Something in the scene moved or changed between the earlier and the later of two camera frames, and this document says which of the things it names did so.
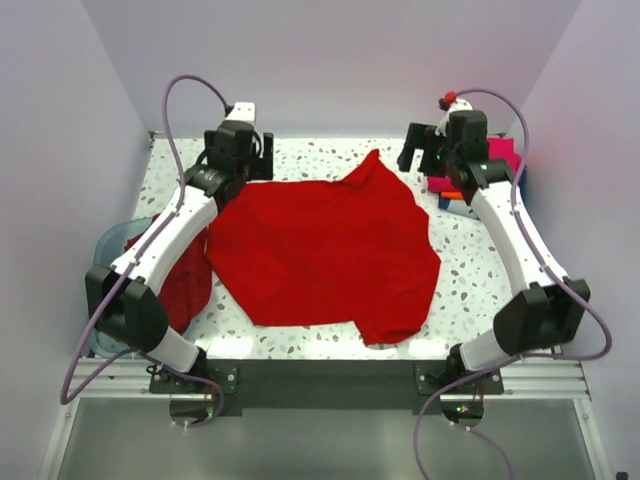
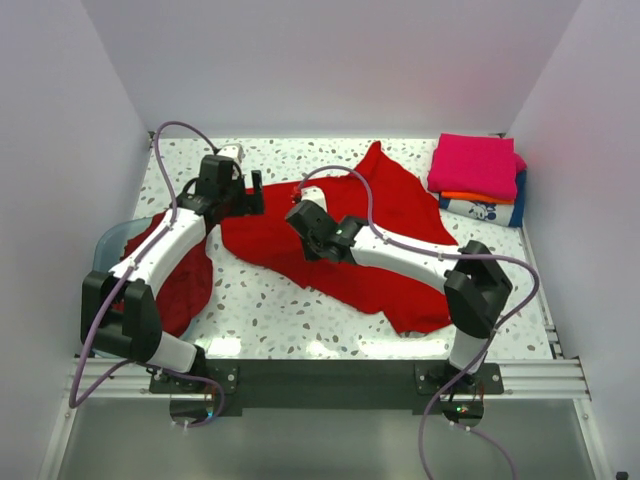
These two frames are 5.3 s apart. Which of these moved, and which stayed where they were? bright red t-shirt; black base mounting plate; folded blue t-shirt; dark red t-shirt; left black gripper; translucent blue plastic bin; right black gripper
Moved: left black gripper; bright red t-shirt; right black gripper
Stayed: black base mounting plate; folded blue t-shirt; dark red t-shirt; translucent blue plastic bin
